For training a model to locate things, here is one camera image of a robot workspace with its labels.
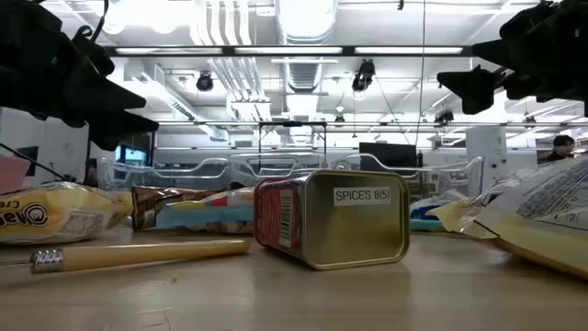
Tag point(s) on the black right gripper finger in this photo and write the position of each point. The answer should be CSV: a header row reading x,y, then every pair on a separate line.
x,y
475,87
519,48

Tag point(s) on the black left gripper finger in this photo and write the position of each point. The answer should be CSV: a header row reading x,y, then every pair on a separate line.
x,y
119,126
105,94

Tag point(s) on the brown spice jar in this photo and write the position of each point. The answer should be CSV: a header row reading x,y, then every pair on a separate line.
x,y
151,202

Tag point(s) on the clear plastic bin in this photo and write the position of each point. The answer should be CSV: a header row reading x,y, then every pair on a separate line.
x,y
211,167
459,177
275,161

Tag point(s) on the yellow ramen noodle pack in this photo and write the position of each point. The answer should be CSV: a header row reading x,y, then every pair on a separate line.
x,y
542,216
59,211

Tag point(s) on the iridescent purple teal spoon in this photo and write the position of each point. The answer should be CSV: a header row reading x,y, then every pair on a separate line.
x,y
425,225

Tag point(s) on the red and gold spice tin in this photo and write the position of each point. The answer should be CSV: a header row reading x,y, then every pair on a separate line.
x,y
353,230

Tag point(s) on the monitor with blue screen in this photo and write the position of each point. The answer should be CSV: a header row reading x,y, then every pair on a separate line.
x,y
133,155

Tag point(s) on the black ceiling spotlight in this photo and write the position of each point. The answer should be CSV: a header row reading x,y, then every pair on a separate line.
x,y
363,76
204,82
443,116

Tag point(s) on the person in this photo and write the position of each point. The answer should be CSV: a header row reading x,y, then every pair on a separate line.
x,y
562,146

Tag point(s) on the black monitor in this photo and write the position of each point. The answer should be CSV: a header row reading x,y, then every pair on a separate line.
x,y
388,154

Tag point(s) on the pink bowl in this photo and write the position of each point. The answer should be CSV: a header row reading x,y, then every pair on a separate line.
x,y
11,174

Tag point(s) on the black overhead light bar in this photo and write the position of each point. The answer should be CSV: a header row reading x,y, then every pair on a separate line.
x,y
349,50

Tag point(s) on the black wall screen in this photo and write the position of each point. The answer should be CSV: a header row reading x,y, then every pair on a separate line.
x,y
28,158

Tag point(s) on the black metal stand frame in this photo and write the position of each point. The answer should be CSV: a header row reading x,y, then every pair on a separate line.
x,y
292,123

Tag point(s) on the silver ceiling air duct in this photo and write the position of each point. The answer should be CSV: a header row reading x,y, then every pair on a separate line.
x,y
305,23

